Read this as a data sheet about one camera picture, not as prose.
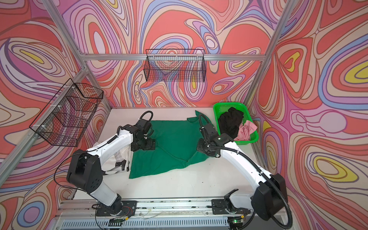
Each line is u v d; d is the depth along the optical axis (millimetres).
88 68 934
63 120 783
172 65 931
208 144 556
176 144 852
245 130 999
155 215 719
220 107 1111
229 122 1006
